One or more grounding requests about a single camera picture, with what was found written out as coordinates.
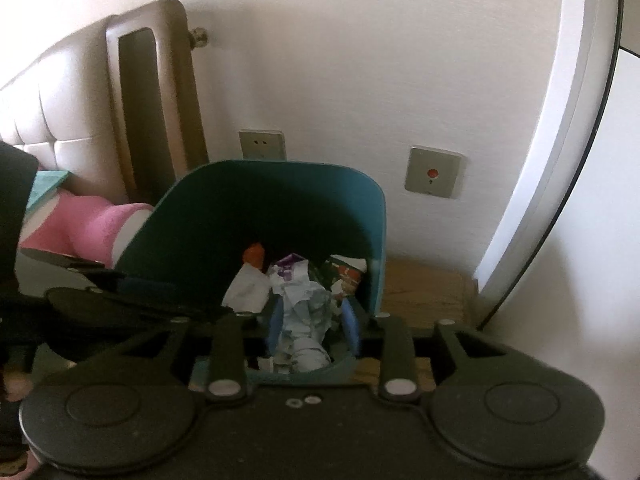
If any purple white snack bag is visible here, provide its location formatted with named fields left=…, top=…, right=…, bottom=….
left=267, top=254, right=309, bottom=284

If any pink plush toy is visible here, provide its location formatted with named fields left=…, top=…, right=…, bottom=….
left=18, top=190, right=153, bottom=268

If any teal book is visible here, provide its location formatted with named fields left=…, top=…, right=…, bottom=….
left=26, top=170, right=70, bottom=214

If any teal plastic trash bin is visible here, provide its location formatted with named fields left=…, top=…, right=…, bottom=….
left=114, top=159, right=388, bottom=386

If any beige wall power socket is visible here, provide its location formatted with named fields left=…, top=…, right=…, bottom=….
left=239, top=130, right=286, bottom=160

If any beige padded headboard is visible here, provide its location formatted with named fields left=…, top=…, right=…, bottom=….
left=1, top=18, right=128, bottom=204

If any dark wooden nightstand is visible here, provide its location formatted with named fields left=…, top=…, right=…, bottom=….
left=350, top=258, right=477, bottom=391

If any white door frame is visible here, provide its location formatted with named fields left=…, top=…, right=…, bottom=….
left=471, top=0, right=623, bottom=327

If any white paper sheet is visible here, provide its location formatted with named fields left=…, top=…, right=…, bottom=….
left=222, top=263, right=271, bottom=314

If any wall switch with red dot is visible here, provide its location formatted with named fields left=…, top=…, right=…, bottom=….
left=405, top=146, right=463, bottom=198

